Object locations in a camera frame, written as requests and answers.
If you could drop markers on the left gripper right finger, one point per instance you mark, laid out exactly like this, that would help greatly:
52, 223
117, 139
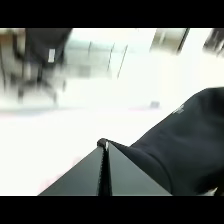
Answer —
133, 180

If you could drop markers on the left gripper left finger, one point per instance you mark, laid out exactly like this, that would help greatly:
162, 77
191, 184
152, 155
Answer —
80, 180

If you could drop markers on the black garment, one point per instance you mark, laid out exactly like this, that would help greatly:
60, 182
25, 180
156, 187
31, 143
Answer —
186, 143

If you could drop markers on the black office chair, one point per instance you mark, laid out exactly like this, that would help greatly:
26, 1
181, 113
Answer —
43, 43

